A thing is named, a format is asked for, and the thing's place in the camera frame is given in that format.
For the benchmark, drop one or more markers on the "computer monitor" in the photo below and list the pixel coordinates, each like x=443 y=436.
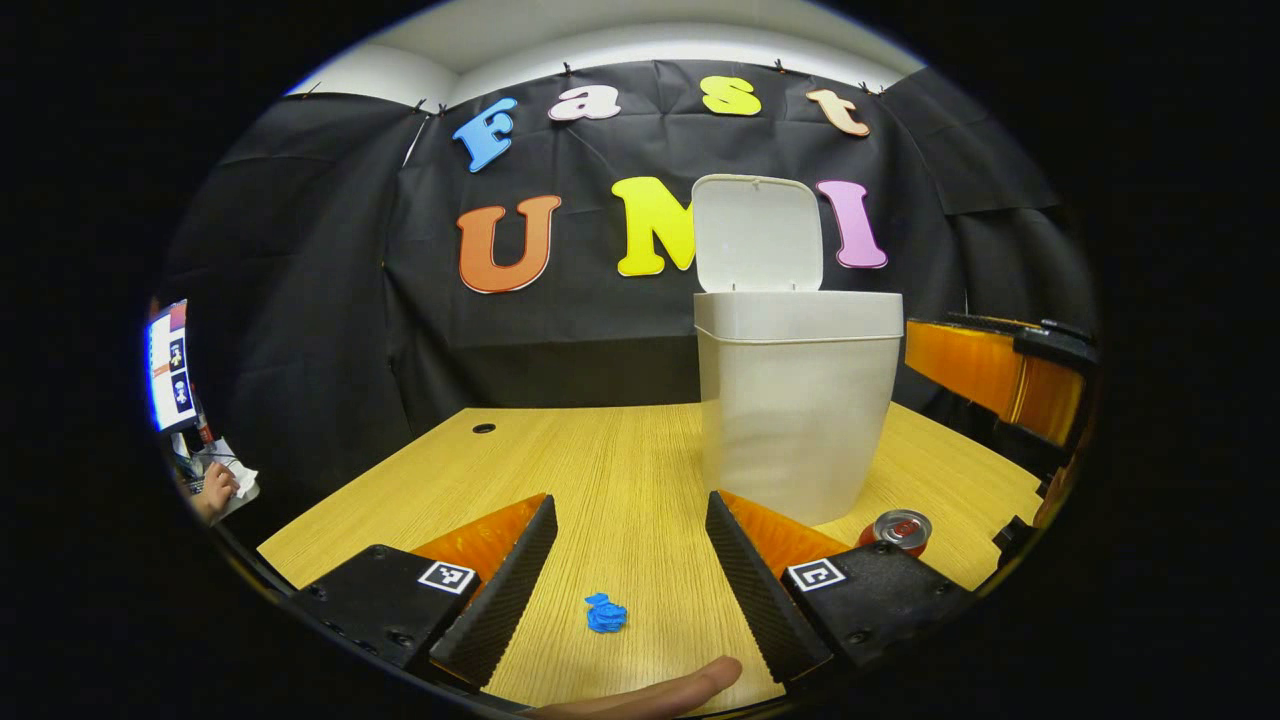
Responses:
x=172 y=370

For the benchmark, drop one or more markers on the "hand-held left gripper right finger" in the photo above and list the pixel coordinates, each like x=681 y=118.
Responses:
x=760 y=600

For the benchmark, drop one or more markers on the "white paper sheets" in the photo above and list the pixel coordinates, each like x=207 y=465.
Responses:
x=245 y=478

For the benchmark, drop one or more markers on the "blue paper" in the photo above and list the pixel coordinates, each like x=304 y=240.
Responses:
x=606 y=614

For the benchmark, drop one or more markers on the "wooden desktop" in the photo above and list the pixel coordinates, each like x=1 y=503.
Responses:
x=600 y=480

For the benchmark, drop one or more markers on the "white desktop garbage bin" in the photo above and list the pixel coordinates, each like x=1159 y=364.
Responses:
x=795 y=420

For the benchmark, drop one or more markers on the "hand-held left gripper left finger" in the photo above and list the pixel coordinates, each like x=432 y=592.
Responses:
x=500 y=600

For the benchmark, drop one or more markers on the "red pop can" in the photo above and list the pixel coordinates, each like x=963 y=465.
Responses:
x=900 y=530

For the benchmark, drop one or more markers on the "black backdrop cloth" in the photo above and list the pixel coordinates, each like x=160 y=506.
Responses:
x=580 y=340

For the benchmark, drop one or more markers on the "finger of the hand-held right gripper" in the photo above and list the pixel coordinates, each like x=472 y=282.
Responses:
x=980 y=370
x=1060 y=345

